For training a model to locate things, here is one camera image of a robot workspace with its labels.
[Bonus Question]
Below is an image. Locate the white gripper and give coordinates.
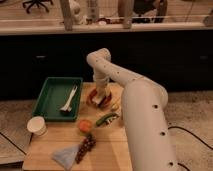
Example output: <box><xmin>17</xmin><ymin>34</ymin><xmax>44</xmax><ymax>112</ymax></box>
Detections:
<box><xmin>93</xmin><ymin>74</ymin><xmax>110</xmax><ymax>96</ymax></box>

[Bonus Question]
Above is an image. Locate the black whiteboard eraser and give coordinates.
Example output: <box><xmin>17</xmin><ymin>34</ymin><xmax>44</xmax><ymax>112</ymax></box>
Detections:
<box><xmin>92</xmin><ymin>94</ymin><xmax>106</xmax><ymax>106</ymax></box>

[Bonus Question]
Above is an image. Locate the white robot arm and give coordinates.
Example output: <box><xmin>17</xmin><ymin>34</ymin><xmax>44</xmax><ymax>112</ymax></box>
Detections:
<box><xmin>86</xmin><ymin>48</ymin><xmax>179</xmax><ymax>171</ymax></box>

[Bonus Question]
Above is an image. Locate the red bowl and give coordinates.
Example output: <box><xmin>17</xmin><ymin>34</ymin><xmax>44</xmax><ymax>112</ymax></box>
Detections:
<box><xmin>86</xmin><ymin>89</ymin><xmax>112</xmax><ymax>109</ymax></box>

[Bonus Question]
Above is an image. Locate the yellow banana toy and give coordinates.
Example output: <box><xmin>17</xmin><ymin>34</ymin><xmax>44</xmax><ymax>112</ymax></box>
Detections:
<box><xmin>110</xmin><ymin>98</ymin><xmax>121</xmax><ymax>112</ymax></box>

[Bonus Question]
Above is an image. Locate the green cucumber toy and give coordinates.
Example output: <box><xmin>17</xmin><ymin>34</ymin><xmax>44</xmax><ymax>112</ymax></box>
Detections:
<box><xmin>95</xmin><ymin>113</ymin><xmax>119</xmax><ymax>127</ymax></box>

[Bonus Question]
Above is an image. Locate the white spatula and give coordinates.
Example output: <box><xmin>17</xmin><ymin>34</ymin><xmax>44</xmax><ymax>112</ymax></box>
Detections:
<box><xmin>60</xmin><ymin>85</ymin><xmax>77</xmax><ymax>112</ymax></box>

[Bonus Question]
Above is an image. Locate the green plastic tray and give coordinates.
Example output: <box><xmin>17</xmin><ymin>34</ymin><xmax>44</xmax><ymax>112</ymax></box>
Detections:
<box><xmin>32</xmin><ymin>77</ymin><xmax>83</xmax><ymax>122</ymax></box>

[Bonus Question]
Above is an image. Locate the orange carrot toy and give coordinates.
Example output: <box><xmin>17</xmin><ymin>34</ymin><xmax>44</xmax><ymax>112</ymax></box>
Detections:
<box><xmin>78</xmin><ymin>119</ymin><xmax>93</xmax><ymax>134</ymax></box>

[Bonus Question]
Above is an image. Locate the purple grapes bunch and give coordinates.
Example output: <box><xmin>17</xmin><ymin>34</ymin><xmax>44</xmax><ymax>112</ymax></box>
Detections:
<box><xmin>75</xmin><ymin>134</ymin><xmax>96</xmax><ymax>164</ymax></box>

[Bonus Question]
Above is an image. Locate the wooden cutting board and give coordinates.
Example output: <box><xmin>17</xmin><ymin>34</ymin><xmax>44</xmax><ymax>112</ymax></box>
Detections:
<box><xmin>22</xmin><ymin>83</ymin><xmax>131</xmax><ymax>171</ymax></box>

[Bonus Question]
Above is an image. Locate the white paper cup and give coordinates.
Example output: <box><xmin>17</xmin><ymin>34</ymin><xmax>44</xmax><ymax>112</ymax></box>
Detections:
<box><xmin>27</xmin><ymin>116</ymin><xmax>47</xmax><ymax>136</ymax></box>

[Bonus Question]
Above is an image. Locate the light blue cloth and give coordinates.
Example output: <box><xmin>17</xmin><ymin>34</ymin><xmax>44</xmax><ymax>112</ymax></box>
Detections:
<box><xmin>51</xmin><ymin>145</ymin><xmax>79</xmax><ymax>171</ymax></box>

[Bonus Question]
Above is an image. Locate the black office chair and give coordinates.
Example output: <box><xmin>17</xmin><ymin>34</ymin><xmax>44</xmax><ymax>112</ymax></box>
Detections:
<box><xmin>22</xmin><ymin>0</ymin><xmax>54</xmax><ymax>14</ymax></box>

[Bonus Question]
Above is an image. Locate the black cable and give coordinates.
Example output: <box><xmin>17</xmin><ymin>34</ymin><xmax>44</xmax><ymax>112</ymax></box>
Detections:
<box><xmin>167</xmin><ymin>125</ymin><xmax>213</xmax><ymax>171</ymax></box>

